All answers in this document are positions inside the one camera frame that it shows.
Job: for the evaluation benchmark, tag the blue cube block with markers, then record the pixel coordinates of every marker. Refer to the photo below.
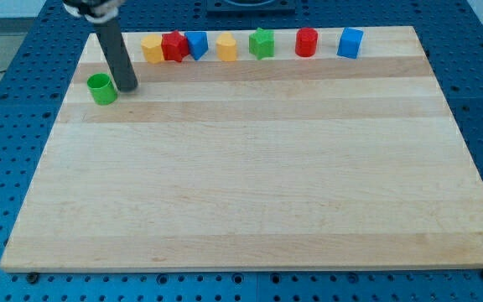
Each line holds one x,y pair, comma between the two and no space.
350,43

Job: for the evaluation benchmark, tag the green star block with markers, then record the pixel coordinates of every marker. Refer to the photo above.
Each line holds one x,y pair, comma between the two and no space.
261,43

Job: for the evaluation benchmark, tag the light wooden board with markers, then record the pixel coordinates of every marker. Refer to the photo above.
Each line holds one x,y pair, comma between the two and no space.
285,163

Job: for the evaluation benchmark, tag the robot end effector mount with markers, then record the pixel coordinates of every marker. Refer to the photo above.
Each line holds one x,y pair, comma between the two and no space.
94,11

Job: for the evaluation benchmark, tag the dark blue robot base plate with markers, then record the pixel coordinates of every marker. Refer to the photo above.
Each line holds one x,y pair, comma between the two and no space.
250,6

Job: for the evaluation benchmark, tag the red cylinder block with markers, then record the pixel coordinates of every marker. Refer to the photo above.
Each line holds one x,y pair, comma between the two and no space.
306,42

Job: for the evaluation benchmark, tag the red star block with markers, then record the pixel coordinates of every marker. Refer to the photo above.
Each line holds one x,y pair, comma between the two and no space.
174,46

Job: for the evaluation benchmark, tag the blue moon-shaped block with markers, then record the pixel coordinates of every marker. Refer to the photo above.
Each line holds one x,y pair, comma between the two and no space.
198,43

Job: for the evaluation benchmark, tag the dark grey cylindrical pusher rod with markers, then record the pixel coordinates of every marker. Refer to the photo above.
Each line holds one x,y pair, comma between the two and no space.
115,51

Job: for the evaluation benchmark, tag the yellow heart block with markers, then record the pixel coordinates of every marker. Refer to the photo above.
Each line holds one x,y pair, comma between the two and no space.
226,47

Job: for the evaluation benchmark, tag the yellow hexagon block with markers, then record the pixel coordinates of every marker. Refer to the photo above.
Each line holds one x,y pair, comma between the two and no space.
152,48

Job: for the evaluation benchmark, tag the green cylinder block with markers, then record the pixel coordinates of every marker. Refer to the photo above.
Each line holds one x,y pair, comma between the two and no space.
101,88

